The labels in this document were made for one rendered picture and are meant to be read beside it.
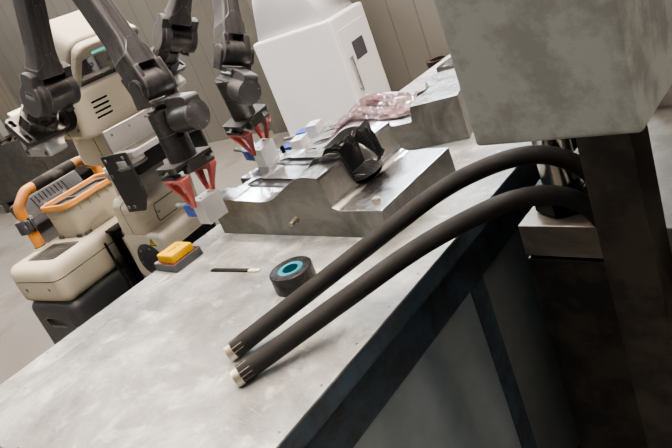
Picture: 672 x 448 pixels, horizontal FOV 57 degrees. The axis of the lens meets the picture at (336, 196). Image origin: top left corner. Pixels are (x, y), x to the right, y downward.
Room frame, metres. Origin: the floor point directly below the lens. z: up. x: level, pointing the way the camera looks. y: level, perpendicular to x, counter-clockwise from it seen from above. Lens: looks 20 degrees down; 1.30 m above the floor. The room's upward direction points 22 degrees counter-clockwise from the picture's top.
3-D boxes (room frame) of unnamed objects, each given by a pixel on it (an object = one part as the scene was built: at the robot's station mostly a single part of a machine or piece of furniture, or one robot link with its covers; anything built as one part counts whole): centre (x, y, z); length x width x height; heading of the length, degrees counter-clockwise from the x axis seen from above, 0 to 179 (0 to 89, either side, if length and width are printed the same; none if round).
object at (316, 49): (4.72, -0.28, 0.66); 0.74 x 0.61 x 1.33; 52
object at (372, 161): (1.31, 0.02, 0.92); 0.35 x 0.16 x 0.09; 44
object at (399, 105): (1.59, -0.18, 0.90); 0.26 x 0.18 x 0.08; 61
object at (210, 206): (1.24, 0.28, 0.93); 0.13 x 0.05 x 0.05; 44
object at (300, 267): (0.99, 0.12, 0.82); 0.08 x 0.08 x 0.04
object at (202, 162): (1.22, 0.24, 0.99); 0.07 x 0.07 x 0.09; 44
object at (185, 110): (1.19, 0.22, 1.15); 0.11 x 0.09 x 0.12; 49
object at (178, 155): (1.21, 0.25, 1.06); 0.10 x 0.07 x 0.07; 134
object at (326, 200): (1.29, 0.01, 0.87); 0.50 x 0.26 x 0.14; 44
